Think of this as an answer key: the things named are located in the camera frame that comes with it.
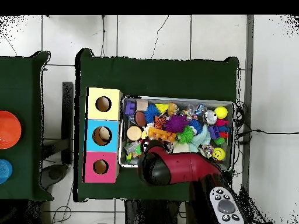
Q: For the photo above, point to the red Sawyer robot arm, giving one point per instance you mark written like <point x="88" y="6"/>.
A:
<point x="187" y="168"/>

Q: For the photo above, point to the wooden box with three holes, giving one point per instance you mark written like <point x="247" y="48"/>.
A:
<point x="91" y="140"/>

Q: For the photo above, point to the shallow clear mesh bin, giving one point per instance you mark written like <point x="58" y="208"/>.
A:
<point x="230" y="140"/>

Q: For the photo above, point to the blue spiky ball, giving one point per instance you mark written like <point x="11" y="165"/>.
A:
<point x="150" y="113"/>

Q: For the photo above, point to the orange toy building block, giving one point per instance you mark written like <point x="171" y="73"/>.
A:
<point x="161" y="134"/>

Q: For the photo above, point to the toy hamburger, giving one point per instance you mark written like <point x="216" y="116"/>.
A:
<point x="134" y="133"/>

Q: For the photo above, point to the purple toy block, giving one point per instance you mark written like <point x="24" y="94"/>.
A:
<point x="130" y="108"/>

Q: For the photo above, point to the purple spiky ball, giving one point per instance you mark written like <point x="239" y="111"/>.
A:
<point x="175" y="123"/>

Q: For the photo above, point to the green spiky ball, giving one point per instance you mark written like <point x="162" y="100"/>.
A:
<point x="186" y="134"/>

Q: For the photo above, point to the cream knitted cloth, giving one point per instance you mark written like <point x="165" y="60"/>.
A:
<point x="181" y="148"/>

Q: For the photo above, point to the dark green table cloth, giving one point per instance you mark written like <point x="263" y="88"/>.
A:
<point x="163" y="79"/>
<point x="28" y="93"/>

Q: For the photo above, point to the plain yellow ball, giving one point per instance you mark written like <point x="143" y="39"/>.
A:
<point x="221" y="112"/>

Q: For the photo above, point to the yellow smiley face ball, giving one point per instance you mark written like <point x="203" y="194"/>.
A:
<point x="218" y="153"/>

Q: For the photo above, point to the orange round disc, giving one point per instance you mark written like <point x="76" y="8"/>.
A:
<point x="8" y="129"/>

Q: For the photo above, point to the blue round disc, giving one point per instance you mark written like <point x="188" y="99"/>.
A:
<point x="4" y="171"/>

